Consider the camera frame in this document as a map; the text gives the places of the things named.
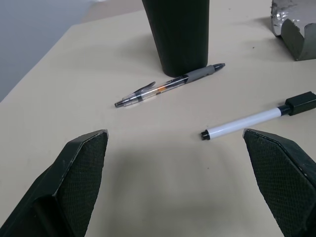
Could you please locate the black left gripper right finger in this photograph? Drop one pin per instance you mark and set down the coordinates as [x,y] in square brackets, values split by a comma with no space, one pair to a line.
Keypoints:
[279,177]

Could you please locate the white marker with black cap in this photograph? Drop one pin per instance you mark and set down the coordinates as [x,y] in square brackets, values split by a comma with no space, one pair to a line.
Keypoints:
[256,119]

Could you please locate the black cup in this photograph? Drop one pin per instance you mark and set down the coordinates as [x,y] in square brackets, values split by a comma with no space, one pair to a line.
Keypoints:
[179,34]

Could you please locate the clear black gel pen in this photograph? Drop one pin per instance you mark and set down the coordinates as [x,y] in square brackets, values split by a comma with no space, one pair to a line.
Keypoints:
[170,82]

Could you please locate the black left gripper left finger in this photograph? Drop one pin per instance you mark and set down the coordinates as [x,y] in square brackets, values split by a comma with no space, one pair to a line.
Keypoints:
[71,182]

